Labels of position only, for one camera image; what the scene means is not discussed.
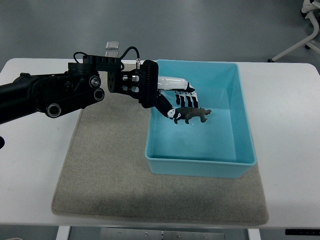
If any blue plastic box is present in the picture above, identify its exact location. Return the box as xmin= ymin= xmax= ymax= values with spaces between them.
xmin=145 ymin=60 xmax=257 ymax=178

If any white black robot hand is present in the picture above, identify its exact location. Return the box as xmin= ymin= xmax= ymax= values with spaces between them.
xmin=107 ymin=60 xmax=199 ymax=120

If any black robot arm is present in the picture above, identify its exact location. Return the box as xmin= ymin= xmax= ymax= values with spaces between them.
xmin=0 ymin=46 xmax=139 ymax=124

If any beige felt mat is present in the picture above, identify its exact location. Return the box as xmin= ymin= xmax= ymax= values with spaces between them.
xmin=51 ymin=93 xmax=269 ymax=226

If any grey metal table crossbar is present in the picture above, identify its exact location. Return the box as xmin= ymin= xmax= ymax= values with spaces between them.
xmin=99 ymin=228 xmax=226 ymax=240

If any lower clear floor tile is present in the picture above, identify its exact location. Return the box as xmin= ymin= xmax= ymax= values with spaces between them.
xmin=105 ymin=51 xmax=119 ymax=58

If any brown toy hippo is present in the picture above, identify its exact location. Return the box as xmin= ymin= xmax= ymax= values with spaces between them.
xmin=173 ymin=107 xmax=212 ymax=124

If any white office chair base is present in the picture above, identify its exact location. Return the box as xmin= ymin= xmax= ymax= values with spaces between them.
xmin=267 ymin=0 xmax=320 ymax=63

